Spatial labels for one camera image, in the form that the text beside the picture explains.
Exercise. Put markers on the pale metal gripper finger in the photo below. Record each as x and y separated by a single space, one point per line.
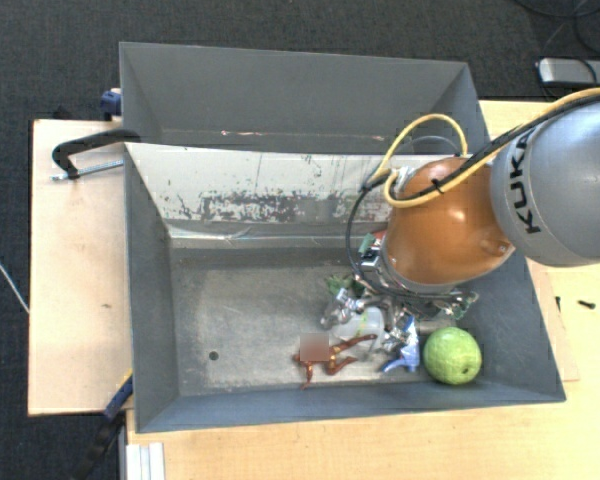
341 304

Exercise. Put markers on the grey metal bin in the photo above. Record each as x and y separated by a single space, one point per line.
260 318

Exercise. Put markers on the green apple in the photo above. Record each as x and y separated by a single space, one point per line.
452 355

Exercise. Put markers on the clear spray bottle blue trigger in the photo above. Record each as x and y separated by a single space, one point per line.
370 324

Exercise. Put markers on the small black screw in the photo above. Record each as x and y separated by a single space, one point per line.
587 304

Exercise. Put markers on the orange-brown toy figure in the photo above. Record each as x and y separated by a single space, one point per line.
337 355

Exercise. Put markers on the pale wood flat board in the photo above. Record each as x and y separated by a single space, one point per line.
77 278

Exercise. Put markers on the green leafy toy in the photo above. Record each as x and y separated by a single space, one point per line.
339 283

